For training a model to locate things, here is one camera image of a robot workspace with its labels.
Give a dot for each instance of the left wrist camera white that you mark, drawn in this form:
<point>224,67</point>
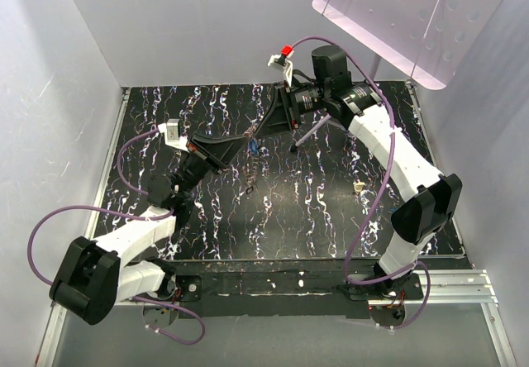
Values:
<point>174,136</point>

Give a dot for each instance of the purple music stand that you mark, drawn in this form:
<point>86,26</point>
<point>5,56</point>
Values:
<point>424,39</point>

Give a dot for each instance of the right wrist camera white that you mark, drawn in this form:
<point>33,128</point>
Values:
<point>283,63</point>

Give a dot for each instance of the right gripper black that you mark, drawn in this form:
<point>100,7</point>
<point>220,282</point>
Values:
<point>277,120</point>

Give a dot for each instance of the small beige cup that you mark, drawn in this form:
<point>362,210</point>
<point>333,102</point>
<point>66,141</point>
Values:
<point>358,187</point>

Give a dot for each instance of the metal key organizer disc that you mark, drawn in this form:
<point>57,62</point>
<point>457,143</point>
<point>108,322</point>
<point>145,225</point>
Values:
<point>251,169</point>

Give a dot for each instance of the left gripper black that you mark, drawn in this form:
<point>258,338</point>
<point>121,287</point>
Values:
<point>222,150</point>

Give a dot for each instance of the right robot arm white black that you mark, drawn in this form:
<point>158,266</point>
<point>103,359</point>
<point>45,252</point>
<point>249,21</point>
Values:
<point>429,197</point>

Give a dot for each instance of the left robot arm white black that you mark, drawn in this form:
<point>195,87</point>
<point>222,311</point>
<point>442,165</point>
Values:
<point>94,275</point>

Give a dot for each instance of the blue key tag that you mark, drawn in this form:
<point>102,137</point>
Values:
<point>254,147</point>

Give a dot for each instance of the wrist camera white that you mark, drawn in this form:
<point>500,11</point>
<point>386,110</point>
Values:
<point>283,63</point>
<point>174,136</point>

